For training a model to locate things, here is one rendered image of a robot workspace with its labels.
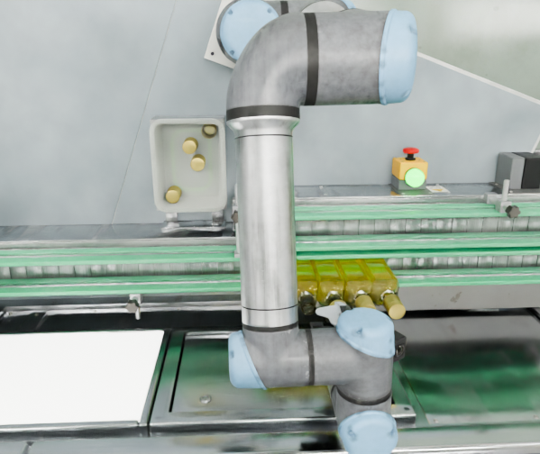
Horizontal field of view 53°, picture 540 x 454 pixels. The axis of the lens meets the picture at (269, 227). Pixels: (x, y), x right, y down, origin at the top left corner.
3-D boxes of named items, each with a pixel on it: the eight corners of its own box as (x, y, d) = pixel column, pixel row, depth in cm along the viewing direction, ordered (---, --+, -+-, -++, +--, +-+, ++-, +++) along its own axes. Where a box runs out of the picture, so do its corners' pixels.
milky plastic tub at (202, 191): (160, 203, 138) (154, 213, 130) (153, 114, 131) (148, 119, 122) (227, 202, 139) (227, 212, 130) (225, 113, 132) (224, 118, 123)
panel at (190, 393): (-17, 342, 123) (-108, 448, 91) (-19, 331, 122) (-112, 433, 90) (371, 331, 127) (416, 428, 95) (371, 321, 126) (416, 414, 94)
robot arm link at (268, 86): (213, 0, 63) (229, 406, 66) (306, -2, 63) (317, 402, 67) (218, 30, 74) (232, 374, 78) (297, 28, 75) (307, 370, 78)
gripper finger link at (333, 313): (312, 291, 103) (318, 321, 95) (343, 290, 103) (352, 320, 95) (312, 304, 104) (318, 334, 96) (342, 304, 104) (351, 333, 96)
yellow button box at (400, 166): (389, 183, 140) (398, 190, 133) (392, 154, 137) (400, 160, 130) (416, 182, 140) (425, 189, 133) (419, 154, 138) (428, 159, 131)
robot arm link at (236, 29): (219, 2, 112) (216, -3, 99) (284, 1, 112) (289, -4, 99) (223, 62, 116) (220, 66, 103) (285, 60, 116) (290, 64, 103)
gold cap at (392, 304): (398, 292, 109) (404, 302, 105) (401, 307, 110) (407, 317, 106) (380, 296, 109) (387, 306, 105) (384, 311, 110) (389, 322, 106)
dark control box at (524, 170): (493, 181, 141) (508, 189, 133) (497, 151, 138) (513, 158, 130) (524, 181, 141) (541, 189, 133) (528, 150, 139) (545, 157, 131)
